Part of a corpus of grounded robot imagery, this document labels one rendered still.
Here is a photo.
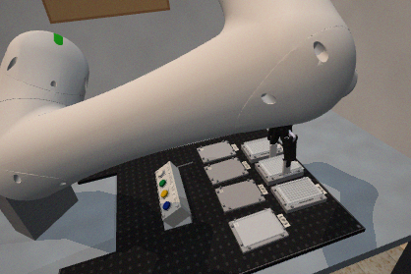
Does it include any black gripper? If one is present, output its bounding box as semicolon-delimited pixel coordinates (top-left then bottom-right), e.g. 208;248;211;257
267;125;298;175

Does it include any white button panel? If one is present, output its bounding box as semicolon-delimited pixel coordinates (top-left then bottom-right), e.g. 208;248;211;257
155;161;193;231

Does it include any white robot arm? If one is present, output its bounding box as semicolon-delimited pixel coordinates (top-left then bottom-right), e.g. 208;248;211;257
0;0;358;200

